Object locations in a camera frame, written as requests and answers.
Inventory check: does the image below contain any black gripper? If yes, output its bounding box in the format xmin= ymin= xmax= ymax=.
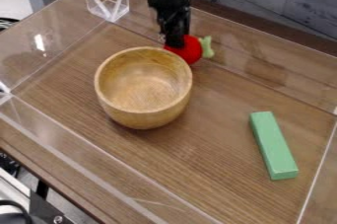
xmin=150 ymin=0 xmax=191 ymax=48

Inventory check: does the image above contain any red plush fruit green leaf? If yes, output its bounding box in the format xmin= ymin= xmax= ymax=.
xmin=164 ymin=35 xmax=215 ymax=64

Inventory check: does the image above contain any wooden bowl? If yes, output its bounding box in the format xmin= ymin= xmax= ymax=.
xmin=94 ymin=46 xmax=192 ymax=129

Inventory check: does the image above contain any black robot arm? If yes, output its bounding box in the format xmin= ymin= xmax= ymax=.
xmin=148 ymin=0 xmax=191 ymax=48

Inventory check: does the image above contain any green rectangular block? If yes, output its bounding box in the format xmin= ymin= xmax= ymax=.
xmin=250 ymin=112 xmax=299 ymax=181

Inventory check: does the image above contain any clear acrylic corner bracket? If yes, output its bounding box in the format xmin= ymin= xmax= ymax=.
xmin=86 ymin=0 xmax=130 ymax=23

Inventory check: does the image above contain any clear acrylic tray wall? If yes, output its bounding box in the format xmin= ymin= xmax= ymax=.
xmin=0 ymin=82 xmax=222 ymax=224

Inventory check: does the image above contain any black metal bracket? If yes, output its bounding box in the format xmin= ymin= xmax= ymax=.
xmin=30 ymin=191 xmax=75 ymax=224

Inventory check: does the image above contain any black cable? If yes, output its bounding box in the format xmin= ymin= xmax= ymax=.
xmin=0 ymin=199 xmax=35 ymax=224

